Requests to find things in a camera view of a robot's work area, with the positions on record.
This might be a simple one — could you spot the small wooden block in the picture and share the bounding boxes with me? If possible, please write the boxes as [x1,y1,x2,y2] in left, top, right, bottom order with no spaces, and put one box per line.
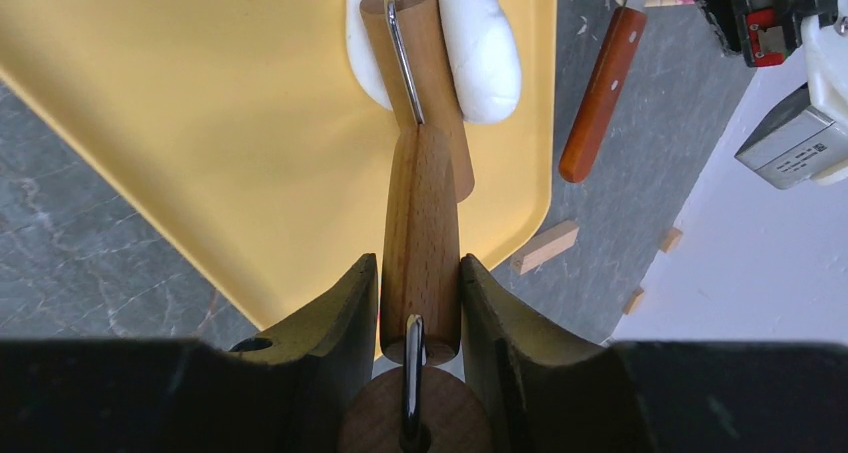
[510,220,579,275]

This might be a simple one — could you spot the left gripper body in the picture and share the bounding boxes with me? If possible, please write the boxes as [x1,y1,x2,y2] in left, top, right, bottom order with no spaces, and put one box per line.
[694,0,838,68]

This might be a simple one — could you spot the wooden block at back wall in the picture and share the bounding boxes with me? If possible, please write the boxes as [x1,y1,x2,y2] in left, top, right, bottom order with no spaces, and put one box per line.
[660,227,683,253]

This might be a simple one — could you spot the white dough ball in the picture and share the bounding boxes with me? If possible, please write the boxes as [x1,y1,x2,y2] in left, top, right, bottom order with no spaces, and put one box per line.
[346,0,522,124]

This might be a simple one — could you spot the yellow cutting mat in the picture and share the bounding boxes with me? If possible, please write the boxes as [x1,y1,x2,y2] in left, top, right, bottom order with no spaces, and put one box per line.
[0,0,559,332]

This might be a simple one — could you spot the metal scraper with wooden handle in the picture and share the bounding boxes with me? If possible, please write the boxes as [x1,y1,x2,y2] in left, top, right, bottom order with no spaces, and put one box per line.
[558,0,648,183]

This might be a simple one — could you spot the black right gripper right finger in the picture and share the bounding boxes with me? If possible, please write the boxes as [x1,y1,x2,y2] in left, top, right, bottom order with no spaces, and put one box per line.
[460,255,847,452]

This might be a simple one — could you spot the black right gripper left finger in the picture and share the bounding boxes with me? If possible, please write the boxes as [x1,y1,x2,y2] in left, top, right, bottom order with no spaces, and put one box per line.
[1,254,377,452]

